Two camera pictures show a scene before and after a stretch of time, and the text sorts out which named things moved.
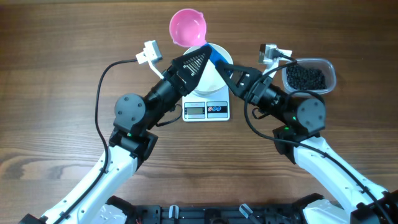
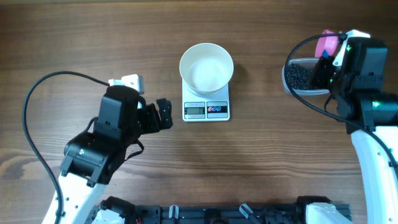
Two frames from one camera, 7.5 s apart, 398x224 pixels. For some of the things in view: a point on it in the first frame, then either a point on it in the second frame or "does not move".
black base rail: [222, 214] does not move
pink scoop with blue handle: [188, 28] → [326, 46]
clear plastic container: [316, 74] does not move
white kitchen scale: [199, 107] does not move
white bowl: [212, 81] does not move
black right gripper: [249, 90] → [322, 73]
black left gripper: [179, 79] → [153, 118]
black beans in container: [300, 78] does not move
